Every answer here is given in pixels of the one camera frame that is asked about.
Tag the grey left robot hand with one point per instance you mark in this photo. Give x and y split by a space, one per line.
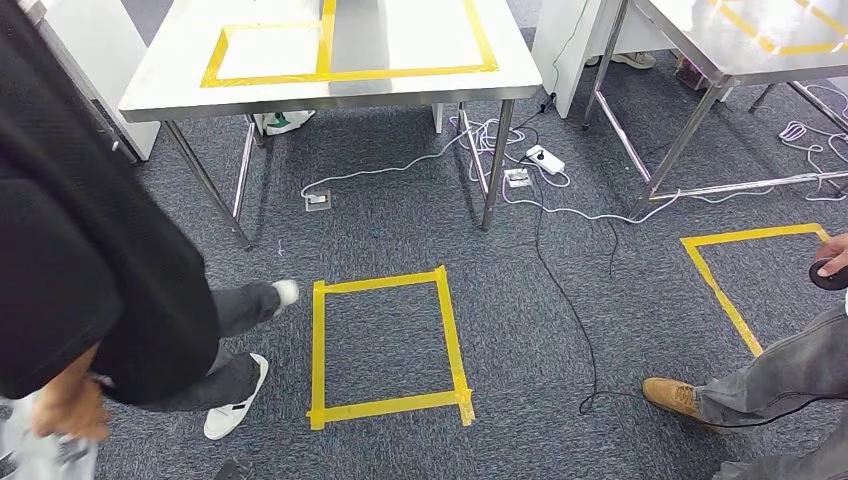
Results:
228 472

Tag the steel workbench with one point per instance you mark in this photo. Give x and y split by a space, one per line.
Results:
397 40

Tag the person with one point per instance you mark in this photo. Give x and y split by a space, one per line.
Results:
79 232
782 371

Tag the silver floor socket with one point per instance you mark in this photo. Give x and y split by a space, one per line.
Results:
318 200
518 177

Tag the person's foot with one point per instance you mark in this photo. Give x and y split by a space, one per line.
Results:
632 61
285 121

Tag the white power strip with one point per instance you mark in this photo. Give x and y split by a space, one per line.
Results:
544 159

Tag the black round controller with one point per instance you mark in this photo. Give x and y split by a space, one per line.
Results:
825 278

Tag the yellow tape frame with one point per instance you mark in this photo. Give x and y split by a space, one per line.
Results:
324 40

